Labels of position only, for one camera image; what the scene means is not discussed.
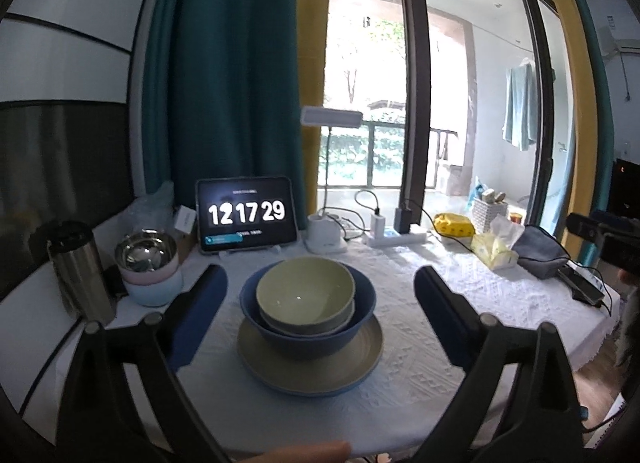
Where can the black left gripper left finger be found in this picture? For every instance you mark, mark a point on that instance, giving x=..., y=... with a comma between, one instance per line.
x=98, y=420

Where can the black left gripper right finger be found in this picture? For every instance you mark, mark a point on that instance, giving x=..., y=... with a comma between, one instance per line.
x=541, y=420

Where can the green bowl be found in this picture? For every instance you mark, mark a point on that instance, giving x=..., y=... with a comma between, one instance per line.
x=306, y=291

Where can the person's hand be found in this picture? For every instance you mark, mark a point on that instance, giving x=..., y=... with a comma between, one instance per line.
x=330, y=452

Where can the light blue bowl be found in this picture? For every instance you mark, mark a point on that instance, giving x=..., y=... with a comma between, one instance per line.
x=157, y=294

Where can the black phone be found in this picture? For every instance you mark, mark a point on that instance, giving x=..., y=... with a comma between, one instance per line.
x=582, y=290

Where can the pink bowl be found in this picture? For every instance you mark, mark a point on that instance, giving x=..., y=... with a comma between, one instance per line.
x=152, y=276

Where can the grey cloth pouch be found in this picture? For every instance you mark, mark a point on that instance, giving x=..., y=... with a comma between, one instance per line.
x=539, y=253

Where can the stainless steel bowl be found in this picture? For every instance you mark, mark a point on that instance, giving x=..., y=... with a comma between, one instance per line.
x=145, y=251

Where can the yellow tissue pack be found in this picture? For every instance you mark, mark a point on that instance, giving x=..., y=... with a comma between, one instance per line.
x=495, y=247

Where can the white textured tablecloth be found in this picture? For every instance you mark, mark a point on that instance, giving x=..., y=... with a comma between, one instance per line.
x=393, y=409

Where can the stainless steel thermos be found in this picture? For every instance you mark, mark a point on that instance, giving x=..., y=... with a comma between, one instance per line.
x=70, y=247

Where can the white plastic basket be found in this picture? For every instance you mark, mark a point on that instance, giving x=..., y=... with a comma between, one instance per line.
x=482, y=213

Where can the hanging light blue towel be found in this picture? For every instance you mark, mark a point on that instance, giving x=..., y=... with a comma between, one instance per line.
x=520, y=126

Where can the beige plate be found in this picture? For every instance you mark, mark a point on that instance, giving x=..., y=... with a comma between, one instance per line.
x=323, y=377

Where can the tablet showing clock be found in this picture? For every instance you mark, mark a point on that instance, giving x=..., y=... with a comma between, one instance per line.
x=244, y=213

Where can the yellow wet wipes pack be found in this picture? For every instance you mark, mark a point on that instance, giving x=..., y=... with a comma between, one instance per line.
x=451, y=225

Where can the grey bowl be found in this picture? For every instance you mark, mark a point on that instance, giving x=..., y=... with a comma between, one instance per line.
x=312, y=330

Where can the white air conditioner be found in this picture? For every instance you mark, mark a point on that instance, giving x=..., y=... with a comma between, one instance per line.
x=611, y=46

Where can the white power strip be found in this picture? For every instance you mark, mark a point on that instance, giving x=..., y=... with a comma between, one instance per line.
x=392, y=238

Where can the white phone charger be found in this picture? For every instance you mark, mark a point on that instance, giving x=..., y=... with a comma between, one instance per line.
x=377, y=225

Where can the teal curtain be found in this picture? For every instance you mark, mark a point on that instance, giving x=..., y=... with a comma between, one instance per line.
x=220, y=95

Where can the yellow curtain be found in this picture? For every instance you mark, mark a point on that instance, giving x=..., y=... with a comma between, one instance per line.
x=312, y=21

